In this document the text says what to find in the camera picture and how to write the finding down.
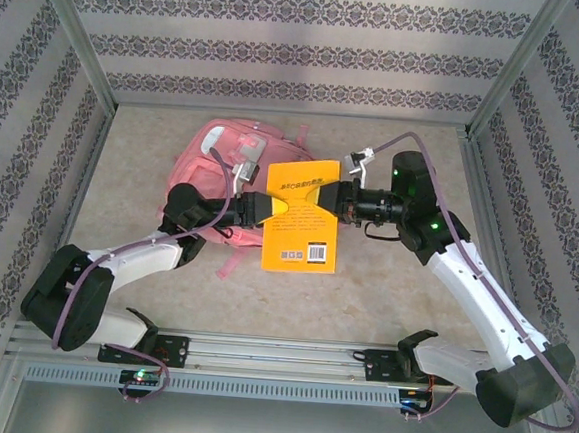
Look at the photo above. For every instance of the yellow paperback book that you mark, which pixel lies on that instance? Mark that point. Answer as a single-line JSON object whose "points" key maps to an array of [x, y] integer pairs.
{"points": [[298, 237]]}

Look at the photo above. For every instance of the pink student backpack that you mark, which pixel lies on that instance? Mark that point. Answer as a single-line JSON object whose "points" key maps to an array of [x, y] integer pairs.
{"points": [[198, 169]]}

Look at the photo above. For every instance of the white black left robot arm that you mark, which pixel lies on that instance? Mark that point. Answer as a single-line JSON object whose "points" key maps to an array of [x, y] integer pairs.
{"points": [[135, 259]]}

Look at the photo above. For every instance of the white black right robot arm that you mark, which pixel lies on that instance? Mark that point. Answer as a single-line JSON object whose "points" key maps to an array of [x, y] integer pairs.
{"points": [[474, 291]]}

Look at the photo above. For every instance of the grey metal panel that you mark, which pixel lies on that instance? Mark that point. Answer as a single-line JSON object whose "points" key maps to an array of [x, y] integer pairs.
{"points": [[272, 431]]}

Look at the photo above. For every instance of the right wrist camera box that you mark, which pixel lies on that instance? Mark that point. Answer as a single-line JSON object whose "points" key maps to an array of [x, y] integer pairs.
{"points": [[361, 164]]}

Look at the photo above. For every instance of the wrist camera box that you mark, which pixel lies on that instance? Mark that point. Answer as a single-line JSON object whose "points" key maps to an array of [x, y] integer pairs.
{"points": [[361, 164], [245, 172]]}

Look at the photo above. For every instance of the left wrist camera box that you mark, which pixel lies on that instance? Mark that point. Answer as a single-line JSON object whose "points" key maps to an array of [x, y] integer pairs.
{"points": [[245, 172]]}

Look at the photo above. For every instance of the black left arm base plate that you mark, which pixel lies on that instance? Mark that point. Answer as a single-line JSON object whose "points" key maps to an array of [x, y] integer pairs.
{"points": [[176, 350]]}

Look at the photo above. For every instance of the aluminium mounting rail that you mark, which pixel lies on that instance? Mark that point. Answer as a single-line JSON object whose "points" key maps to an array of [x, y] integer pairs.
{"points": [[278, 356]]}

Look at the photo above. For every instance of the aluminium frame post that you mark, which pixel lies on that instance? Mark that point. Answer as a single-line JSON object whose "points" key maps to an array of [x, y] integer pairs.
{"points": [[517, 69], [78, 34]]}

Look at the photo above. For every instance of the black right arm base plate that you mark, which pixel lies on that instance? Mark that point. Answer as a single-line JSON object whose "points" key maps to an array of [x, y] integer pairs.
{"points": [[380, 366]]}

